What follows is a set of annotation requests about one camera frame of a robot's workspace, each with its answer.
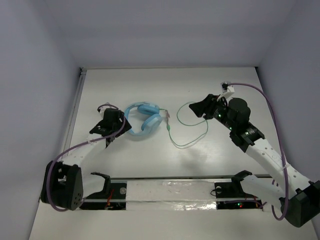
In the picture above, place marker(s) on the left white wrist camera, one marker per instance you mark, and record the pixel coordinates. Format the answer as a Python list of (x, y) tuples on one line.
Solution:
[(106, 106)]

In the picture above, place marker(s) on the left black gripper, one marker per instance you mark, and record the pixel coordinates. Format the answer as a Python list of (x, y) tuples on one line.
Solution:
[(100, 128)]

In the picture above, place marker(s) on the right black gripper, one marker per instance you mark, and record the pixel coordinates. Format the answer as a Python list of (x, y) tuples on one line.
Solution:
[(206, 106)]

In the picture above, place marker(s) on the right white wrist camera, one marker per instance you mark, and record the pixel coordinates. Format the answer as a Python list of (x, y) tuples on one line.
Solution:
[(227, 90)]

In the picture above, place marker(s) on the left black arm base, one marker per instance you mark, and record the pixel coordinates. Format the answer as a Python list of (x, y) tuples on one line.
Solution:
[(100, 192)]

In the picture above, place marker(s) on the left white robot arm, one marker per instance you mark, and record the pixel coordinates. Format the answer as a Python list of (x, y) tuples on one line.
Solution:
[(67, 181)]

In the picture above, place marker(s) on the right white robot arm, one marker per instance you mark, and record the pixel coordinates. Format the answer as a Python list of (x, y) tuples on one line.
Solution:
[(295, 195)]

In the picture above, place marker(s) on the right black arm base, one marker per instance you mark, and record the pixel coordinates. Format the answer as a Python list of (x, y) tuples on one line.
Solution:
[(232, 190)]

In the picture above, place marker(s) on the silver taped mounting rail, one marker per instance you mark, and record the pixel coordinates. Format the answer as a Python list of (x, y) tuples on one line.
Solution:
[(171, 195)]

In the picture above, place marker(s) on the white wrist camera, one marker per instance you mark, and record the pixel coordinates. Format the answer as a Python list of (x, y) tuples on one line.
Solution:
[(227, 90), (106, 106)]

